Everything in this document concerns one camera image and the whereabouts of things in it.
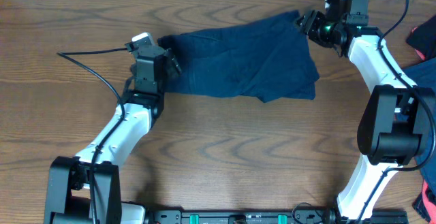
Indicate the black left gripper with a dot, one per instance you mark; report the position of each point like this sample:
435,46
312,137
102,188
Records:
172,64

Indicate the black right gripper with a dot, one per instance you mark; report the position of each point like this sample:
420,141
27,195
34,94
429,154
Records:
313,19

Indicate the navy blue shorts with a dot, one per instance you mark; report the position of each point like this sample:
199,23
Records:
267,59

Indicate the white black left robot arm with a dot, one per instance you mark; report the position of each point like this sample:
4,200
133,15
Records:
86,188

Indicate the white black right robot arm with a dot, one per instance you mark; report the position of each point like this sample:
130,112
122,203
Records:
396,124

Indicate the red black garment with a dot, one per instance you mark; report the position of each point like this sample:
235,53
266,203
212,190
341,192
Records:
422,39

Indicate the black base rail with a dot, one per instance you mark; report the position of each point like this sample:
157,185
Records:
301,214

